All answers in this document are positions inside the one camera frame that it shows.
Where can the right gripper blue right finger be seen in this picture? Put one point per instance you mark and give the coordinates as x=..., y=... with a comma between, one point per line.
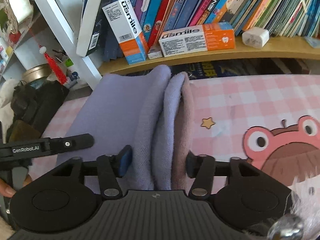
x=191, y=165

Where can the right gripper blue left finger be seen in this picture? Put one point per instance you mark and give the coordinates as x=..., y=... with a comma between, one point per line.
x=124, y=160

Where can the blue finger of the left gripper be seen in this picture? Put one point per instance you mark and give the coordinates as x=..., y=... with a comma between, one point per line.
x=73, y=143

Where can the purple and mauve knit sweater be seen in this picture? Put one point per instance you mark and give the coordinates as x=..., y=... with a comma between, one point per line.
x=152, y=113

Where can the person's left hand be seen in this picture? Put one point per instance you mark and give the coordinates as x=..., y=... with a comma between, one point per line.
x=8, y=191

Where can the black bag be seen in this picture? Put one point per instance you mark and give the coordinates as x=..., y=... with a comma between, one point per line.
x=33, y=109

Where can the red tassel ornament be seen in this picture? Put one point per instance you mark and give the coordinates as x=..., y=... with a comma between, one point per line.
x=54, y=66

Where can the pink checkered cartoon tablecloth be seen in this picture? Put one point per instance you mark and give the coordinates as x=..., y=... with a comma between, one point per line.
x=270, y=121

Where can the white wooden bookshelf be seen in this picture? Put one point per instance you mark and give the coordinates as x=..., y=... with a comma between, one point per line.
x=91, y=67

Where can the lying usmile toothpaste box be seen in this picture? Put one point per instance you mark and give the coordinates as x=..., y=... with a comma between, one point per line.
x=198, y=38

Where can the white charger plug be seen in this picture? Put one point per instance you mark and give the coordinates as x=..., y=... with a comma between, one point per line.
x=255, y=37

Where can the upright usmile toothpaste box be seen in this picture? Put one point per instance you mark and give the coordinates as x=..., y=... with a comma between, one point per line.
x=126, y=35

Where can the row of colourful books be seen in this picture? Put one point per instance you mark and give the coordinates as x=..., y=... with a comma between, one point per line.
x=286, y=18

